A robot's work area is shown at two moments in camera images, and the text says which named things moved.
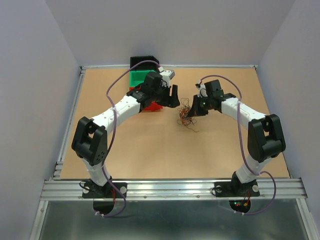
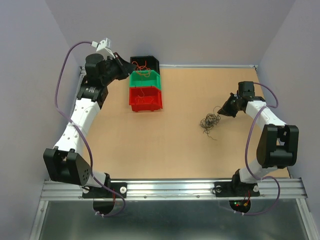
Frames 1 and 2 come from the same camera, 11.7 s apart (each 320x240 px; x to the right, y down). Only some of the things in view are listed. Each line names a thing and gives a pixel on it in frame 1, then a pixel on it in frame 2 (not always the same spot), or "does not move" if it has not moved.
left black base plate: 90,191 does not move
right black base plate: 236,189 does not move
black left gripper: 172,101 -> 125,67
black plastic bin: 148,65 does not move
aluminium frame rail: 288,189 does not move
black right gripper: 195,110 -> 225,109
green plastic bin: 137,77 does not move
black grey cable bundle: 184,119 -> 211,120
